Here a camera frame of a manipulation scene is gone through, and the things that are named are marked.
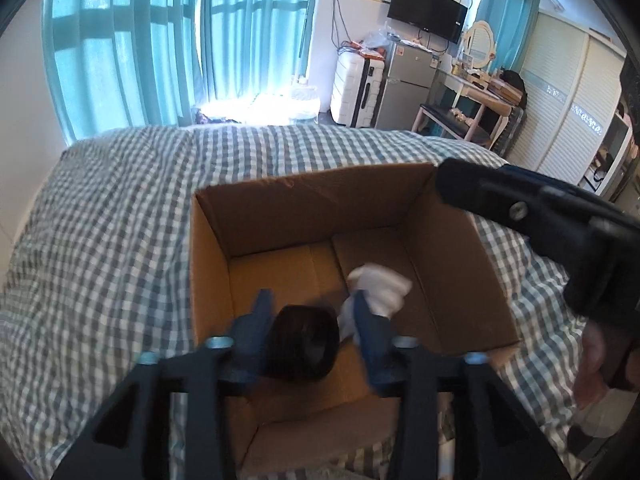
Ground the black cylindrical cup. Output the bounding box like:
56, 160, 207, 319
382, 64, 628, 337
264, 304, 341, 384

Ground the person's hand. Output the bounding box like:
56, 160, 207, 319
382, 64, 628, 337
573, 321, 608, 410

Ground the white louvered wardrobe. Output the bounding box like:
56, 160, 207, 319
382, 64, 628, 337
506, 12, 626, 184

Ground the checkered bed blanket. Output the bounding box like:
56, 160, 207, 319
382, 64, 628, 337
0, 121, 591, 480

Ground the wooden chair dark seat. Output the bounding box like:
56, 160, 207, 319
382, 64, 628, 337
411, 104, 491, 145

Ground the white vanity desk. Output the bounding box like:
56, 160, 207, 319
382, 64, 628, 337
444, 73, 514, 148

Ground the oval vanity mirror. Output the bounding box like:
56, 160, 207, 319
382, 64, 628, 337
462, 21, 496, 70

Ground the brown cardboard box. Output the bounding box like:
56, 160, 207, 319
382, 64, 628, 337
190, 164, 520, 477

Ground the silver mini fridge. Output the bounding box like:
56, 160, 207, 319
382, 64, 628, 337
374, 41, 440, 130

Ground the teal side curtain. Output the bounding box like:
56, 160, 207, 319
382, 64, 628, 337
476, 0, 540, 72

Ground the white suitcase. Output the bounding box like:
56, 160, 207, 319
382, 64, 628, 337
330, 51, 385, 128

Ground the teal window curtain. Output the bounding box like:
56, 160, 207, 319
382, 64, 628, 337
42, 0, 314, 143

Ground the black wall television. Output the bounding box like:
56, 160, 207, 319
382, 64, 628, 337
387, 0, 468, 44

